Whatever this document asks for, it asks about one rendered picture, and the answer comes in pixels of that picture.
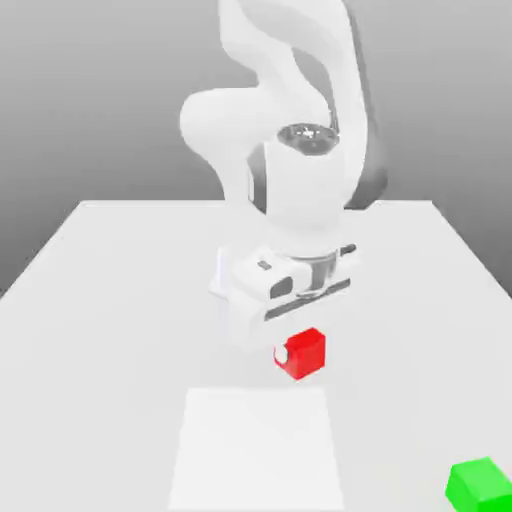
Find small red cube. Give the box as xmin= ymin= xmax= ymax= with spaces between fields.
xmin=273 ymin=326 xmax=328 ymax=382

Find small green cube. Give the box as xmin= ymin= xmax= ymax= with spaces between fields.
xmin=444 ymin=455 xmax=512 ymax=512

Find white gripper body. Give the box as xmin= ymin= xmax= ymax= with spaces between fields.
xmin=223 ymin=277 xmax=354 ymax=353

